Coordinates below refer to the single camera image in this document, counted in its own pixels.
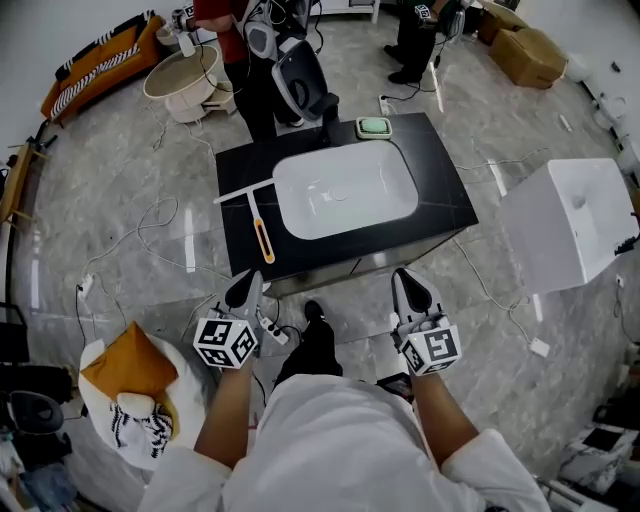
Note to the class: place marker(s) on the white sink basin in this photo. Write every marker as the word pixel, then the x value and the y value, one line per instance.
pixel 350 200

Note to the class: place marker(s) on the white armchair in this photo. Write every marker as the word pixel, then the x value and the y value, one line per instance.
pixel 195 395

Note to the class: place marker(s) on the black white striped throw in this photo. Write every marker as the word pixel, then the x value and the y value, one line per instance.
pixel 95 79

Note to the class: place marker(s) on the small white pillow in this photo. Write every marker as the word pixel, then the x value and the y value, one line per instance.
pixel 135 404

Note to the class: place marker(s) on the black white patterned blanket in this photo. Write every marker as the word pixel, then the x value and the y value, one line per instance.
pixel 142 435

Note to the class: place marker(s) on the orange sofa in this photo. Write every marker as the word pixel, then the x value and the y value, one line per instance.
pixel 120 55

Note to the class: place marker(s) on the white square floor basin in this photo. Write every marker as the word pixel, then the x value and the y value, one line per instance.
pixel 550 240

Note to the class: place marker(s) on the person's black trousers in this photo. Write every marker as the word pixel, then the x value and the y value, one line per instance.
pixel 310 350

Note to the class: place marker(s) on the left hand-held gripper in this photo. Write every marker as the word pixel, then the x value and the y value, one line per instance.
pixel 225 342

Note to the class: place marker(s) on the person's right forearm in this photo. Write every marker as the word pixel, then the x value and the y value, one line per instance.
pixel 442 420

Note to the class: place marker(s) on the white power adapter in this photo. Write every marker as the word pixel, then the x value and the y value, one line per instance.
pixel 540 347

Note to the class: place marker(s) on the green soap dish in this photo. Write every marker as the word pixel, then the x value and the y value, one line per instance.
pixel 374 127

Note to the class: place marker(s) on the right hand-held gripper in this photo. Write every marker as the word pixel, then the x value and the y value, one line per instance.
pixel 435 350

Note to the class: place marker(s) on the white power strip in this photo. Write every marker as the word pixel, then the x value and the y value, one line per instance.
pixel 384 105
pixel 86 285
pixel 277 334

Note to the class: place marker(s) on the round beige coffee table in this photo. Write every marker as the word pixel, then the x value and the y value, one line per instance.
pixel 180 75

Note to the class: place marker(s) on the grey black backpack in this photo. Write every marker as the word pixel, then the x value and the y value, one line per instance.
pixel 35 412

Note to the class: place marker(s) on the wooden side table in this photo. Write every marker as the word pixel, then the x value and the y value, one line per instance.
pixel 12 180

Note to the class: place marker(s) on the operator in white shirt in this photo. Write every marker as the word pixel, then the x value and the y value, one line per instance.
pixel 340 450

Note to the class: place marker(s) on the cardboard box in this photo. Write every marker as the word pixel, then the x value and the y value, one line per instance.
pixel 530 57
pixel 500 20

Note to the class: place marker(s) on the black vanity cabinet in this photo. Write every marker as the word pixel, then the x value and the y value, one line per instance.
pixel 440 200

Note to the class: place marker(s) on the person's left black shoe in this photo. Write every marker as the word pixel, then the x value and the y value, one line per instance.
pixel 314 311

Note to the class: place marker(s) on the person's left forearm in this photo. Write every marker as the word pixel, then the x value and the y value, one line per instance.
pixel 225 415

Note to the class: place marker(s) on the orange cushion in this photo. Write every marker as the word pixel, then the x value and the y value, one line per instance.
pixel 130 360

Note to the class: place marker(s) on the black faucet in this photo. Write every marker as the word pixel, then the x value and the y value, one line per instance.
pixel 327 115

